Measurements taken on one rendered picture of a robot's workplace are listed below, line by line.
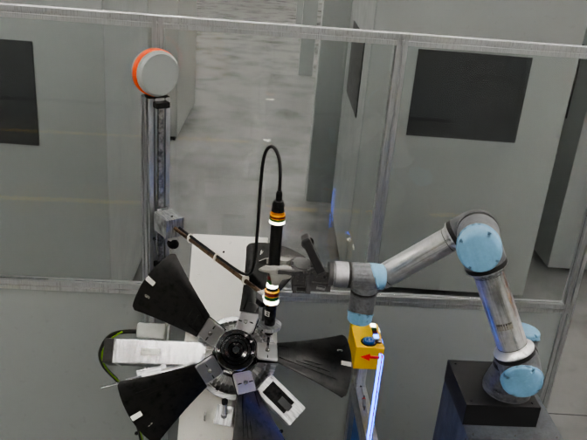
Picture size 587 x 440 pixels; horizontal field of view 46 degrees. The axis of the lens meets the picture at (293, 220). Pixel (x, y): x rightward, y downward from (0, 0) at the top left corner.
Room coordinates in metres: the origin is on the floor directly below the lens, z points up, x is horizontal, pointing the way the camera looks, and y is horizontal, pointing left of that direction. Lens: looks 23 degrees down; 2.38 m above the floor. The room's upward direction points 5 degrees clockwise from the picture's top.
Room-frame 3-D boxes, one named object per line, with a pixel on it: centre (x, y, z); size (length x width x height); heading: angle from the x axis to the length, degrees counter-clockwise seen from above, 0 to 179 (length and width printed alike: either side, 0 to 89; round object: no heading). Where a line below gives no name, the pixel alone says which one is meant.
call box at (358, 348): (2.08, -0.29, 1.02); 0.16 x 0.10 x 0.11; 5
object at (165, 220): (2.24, 0.44, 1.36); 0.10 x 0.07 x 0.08; 40
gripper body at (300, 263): (1.77, -0.06, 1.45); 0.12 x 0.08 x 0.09; 95
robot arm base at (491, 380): (1.83, -0.72, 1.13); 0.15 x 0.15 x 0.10
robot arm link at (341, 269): (1.78, -0.15, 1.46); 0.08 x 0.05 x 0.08; 5
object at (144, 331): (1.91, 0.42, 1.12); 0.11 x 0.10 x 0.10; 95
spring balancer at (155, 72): (2.32, 0.50, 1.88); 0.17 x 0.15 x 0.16; 95
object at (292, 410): (1.80, 0.00, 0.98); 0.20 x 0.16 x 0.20; 5
